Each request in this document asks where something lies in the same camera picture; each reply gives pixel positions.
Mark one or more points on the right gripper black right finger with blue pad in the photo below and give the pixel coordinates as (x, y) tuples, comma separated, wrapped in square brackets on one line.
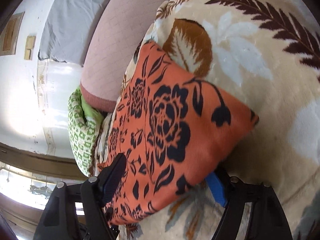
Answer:
[(267, 219)]

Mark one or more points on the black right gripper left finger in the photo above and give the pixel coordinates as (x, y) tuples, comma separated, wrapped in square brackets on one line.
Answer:
[(59, 219)]

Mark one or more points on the orange black floral garment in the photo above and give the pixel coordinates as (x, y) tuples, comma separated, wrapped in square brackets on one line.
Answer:
[(174, 129)]

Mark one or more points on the brown wooden stained glass door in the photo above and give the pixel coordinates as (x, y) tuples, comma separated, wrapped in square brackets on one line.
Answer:
[(27, 180)]

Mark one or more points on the green white patterned pillow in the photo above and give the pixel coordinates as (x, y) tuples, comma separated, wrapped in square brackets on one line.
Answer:
[(83, 128)]

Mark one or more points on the beige leaf pattern fleece blanket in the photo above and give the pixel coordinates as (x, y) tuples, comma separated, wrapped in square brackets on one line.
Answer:
[(266, 54)]

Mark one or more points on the grey bed sheet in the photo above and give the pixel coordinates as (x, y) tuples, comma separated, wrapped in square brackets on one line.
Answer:
[(69, 29)]

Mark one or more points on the pink quilted mattress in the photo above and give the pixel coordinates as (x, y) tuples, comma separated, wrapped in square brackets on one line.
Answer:
[(120, 30)]

